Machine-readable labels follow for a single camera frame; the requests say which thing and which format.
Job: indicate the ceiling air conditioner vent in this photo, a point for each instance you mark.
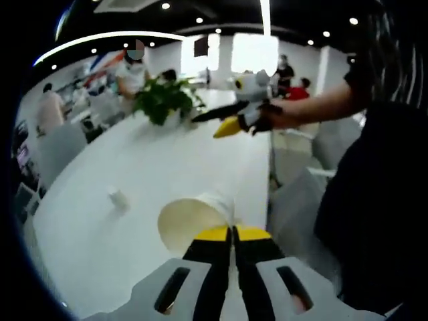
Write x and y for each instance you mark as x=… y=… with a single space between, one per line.
x=123 y=4

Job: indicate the curved ceiling light strip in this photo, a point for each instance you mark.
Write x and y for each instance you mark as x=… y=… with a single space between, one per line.
x=100 y=36
x=265 y=16

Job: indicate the printed white paper cup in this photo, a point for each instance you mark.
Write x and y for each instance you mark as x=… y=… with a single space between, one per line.
x=187 y=220

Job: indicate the person's dark clothing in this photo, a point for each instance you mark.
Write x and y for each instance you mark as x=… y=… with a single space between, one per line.
x=378 y=200

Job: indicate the potted green plant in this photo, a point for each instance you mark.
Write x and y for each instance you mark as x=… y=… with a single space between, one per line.
x=164 y=100

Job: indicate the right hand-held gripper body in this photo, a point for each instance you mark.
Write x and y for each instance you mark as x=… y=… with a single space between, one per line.
x=252 y=90

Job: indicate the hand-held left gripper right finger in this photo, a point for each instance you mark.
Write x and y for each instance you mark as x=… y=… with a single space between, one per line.
x=254 y=277

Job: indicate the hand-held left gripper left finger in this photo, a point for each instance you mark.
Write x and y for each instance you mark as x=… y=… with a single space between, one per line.
x=207 y=284

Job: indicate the person's right hand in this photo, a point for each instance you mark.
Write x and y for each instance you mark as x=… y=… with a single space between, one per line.
x=274 y=115

